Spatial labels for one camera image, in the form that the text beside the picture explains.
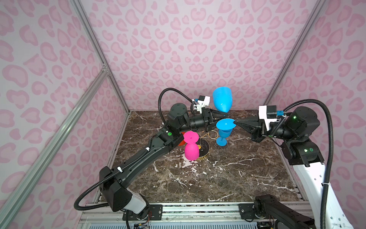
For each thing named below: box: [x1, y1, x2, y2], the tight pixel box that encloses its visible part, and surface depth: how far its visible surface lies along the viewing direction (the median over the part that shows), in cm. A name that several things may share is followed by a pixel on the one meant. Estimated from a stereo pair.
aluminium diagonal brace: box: [0, 67, 110, 227], surface depth 67 cm
